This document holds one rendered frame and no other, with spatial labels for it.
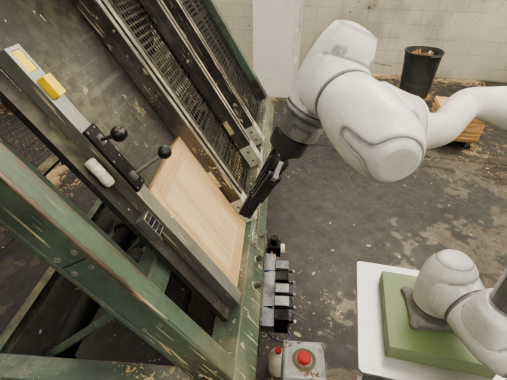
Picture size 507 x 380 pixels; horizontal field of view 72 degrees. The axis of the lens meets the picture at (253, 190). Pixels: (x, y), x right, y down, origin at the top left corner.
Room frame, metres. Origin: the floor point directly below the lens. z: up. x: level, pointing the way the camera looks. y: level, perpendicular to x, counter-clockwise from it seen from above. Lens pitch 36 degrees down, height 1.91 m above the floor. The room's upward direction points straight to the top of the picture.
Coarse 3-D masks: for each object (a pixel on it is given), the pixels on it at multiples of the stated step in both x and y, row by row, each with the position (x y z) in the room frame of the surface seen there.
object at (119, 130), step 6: (120, 126) 0.72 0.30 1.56; (114, 132) 0.71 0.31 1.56; (120, 132) 0.71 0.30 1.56; (126, 132) 0.72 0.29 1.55; (96, 138) 0.77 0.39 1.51; (102, 138) 0.76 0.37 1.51; (108, 138) 0.74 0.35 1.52; (114, 138) 0.70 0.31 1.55; (120, 138) 0.70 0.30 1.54; (126, 138) 0.72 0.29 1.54; (102, 144) 0.77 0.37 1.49
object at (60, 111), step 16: (16, 48) 0.79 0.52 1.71; (0, 64) 0.76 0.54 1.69; (16, 64) 0.76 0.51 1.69; (16, 80) 0.76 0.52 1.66; (32, 80) 0.76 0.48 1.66; (32, 96) 0.76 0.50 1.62; (48, 96) 0.76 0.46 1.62; (64, 96) 0.80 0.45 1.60; (48, 112) 0.76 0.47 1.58; (64, 112) 0.76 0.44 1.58; (64, 128) 0.76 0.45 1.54; (80, 128) 0.76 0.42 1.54; (80, 144) 0.76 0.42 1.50; (112, 176) 0.75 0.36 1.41; (128, 192) 0.75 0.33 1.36; (144, 192) 0.77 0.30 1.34; (144, 208) 0.75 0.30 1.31; (160, 208) 0.77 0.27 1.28; (176, 224) 0.78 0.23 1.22; (176, 240) 0.74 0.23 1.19; (192, 240) 0.78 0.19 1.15; (192, 256) 0.74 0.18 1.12; (208, 256) 0.78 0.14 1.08; (208, 272) 0.73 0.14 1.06; (224, 288) 0.73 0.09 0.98
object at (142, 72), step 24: (72, 0) 1.19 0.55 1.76; (96, 0) 1.19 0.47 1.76; (96, 24) 1.19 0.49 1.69; (120, 24) 1.22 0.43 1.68; (120, 48) 1.18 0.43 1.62; (144, 72) 1.18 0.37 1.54; (144, 96) 1.18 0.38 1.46; (168, 96) 1.19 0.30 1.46; (168, 120) 1.17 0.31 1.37; (192, 144) 1.17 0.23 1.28; (216, 168) 1.16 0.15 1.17; (240, 192) 1.19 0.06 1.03; (240, 216) 1.15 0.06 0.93
